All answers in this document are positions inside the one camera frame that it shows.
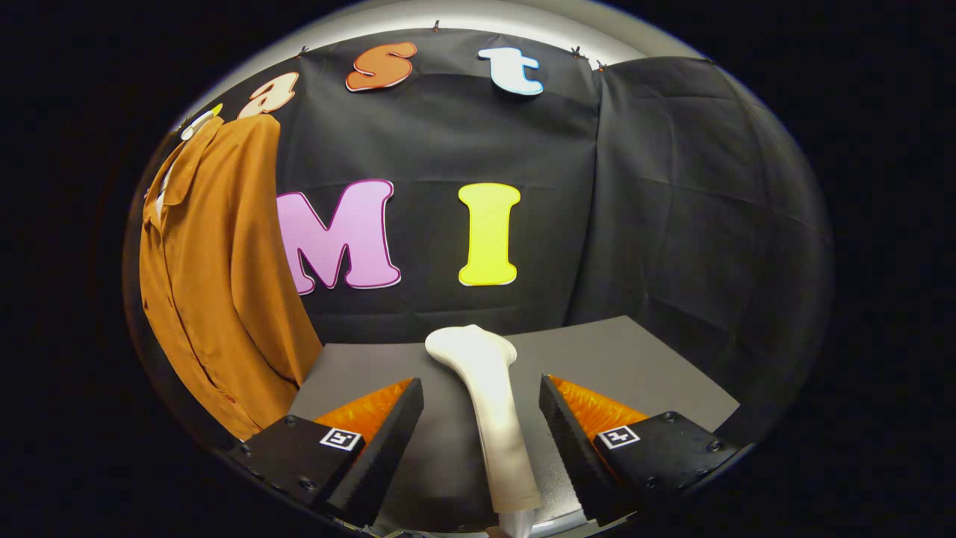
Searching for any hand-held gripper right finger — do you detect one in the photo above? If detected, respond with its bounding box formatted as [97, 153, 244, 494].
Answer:
[539, 374, 740, 526]

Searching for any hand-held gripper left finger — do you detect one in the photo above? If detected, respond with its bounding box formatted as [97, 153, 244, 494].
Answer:
[228, 377, 425, 529]

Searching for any white garment steamer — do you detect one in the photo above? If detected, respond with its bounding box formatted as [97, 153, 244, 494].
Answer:
[424, 324, 544, 538]

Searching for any brown button-up shirt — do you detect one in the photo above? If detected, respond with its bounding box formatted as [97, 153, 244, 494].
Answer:
[139, 114, 323, 442]

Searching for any white clothes hanger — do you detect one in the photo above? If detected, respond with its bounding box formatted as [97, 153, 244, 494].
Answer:
[179, 105, 223, 141]

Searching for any grey cabinet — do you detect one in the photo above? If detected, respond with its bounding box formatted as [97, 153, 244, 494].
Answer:
[288, 315, 740, 531]

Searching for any black backdrop cloth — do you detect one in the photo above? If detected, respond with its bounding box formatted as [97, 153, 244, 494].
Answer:
[123, 28, 835, 449]

